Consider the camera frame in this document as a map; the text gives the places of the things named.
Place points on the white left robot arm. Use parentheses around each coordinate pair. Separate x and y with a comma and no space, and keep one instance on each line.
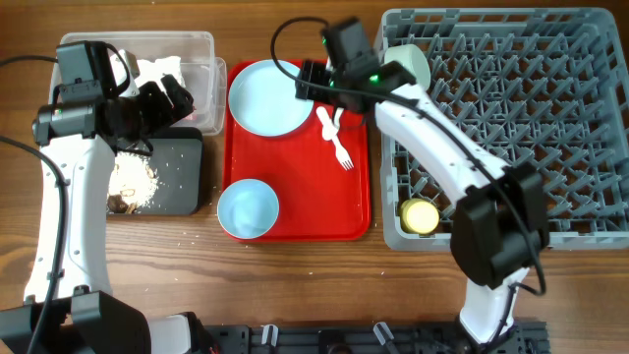
(68,306)

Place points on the yellow plastic cup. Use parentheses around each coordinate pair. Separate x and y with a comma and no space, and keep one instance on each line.
(418,216)

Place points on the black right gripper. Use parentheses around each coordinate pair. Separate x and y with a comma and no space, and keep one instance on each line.
(314,72)

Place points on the black food waste tray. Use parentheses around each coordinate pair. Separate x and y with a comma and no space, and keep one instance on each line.
(177,156)

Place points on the clear plastic bin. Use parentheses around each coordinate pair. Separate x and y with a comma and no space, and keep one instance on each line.
(204,73)

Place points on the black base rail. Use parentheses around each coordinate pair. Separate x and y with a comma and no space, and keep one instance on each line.
(522,338)

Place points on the red serving tray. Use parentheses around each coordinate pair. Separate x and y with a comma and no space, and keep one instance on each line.
(319,200)

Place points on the green bowl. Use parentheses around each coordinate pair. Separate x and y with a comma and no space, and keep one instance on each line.
(412,58)

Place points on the cream plastic spoon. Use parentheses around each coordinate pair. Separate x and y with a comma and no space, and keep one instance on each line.
(330,125)

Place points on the red snack wrapper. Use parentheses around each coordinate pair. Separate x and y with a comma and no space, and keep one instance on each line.
(191,115)

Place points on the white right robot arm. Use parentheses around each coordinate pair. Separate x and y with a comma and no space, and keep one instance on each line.
(499,226)

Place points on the grey dishwasher rack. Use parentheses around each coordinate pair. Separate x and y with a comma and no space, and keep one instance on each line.
(543,86)

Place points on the crumpled white tissue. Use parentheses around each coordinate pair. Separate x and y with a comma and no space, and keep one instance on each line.
(144,71)

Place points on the pink plastic fork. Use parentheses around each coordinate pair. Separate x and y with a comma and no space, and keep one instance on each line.
(342,155)

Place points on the light blue plate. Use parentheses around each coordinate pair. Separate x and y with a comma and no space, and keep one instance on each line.
(262,100)

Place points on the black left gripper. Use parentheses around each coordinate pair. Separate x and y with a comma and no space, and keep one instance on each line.
(179,96)

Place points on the rice and food scraps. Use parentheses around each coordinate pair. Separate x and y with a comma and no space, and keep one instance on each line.
(133,183)

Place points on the light blue bowl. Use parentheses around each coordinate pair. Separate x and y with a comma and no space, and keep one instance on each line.
(247,209)

